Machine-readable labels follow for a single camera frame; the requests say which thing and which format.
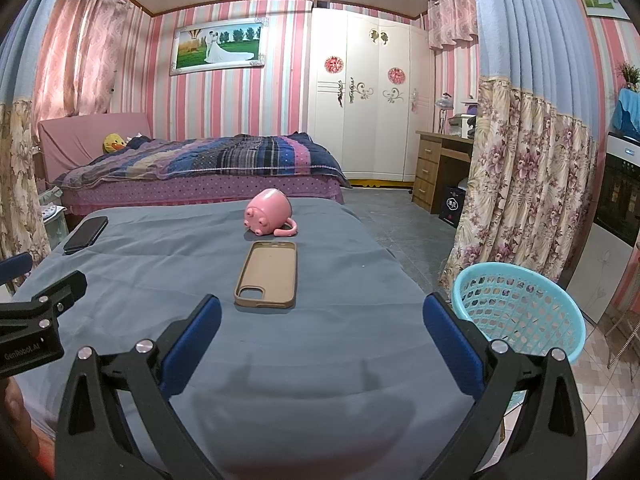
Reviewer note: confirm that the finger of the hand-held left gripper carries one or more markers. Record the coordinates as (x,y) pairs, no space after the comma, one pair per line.
(55,297)
(15,266)

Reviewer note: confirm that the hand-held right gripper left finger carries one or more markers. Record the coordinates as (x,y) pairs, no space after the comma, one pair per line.
(192,345)

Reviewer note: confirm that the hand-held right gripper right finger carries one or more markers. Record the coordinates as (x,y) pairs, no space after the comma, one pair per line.
(452,345)

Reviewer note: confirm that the teal plastic basket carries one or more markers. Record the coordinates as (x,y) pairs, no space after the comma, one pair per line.
(520,315)

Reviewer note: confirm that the person's left forearm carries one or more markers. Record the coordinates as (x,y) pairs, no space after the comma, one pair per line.
(17,405)

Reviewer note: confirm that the black smartphone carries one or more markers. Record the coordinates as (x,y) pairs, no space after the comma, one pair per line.
(86,235)

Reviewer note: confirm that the brown phone case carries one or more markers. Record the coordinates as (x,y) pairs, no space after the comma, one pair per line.
(267,275)

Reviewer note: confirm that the blue floral curtain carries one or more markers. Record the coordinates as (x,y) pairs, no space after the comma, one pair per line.
(530,135)
(20,135)

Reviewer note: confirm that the black paper bag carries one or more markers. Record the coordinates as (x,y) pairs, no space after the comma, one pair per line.
(452,207)

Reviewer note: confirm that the pink covered headboard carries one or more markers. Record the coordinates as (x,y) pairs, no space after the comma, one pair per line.
(90,140)

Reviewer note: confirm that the pink bed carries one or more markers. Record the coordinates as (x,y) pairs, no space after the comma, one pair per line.
(200,192)

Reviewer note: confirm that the pink pig mug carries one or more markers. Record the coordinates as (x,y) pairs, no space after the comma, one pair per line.
(267,210)

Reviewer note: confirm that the yellow duck plush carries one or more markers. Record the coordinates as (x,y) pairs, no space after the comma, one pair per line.
(114,144)

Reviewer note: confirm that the wooden desk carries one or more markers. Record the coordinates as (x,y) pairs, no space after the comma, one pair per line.
(430,170)

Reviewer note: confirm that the patchwork blanket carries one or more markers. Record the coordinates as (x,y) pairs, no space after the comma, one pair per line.
(215,157)

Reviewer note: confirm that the white printer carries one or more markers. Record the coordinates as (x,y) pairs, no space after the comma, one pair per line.
(462,125)

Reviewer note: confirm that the white cabinet appliance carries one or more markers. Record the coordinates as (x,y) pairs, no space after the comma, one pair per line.
(620,200)

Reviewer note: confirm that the pink window curtain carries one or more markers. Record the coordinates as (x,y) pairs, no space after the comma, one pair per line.
(85,45)

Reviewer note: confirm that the white wardrobe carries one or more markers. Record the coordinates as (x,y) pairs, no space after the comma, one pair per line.
(370,120)

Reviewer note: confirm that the red round paper decoration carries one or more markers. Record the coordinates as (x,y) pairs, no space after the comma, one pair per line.
(396,75)
(334,65)

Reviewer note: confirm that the blue cloth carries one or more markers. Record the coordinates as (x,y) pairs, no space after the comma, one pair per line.
(627,115)

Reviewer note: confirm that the pink curtain valance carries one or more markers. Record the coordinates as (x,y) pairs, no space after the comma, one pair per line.
(452,15)

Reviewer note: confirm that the framed wall poster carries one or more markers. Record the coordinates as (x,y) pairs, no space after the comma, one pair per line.
(217,45)

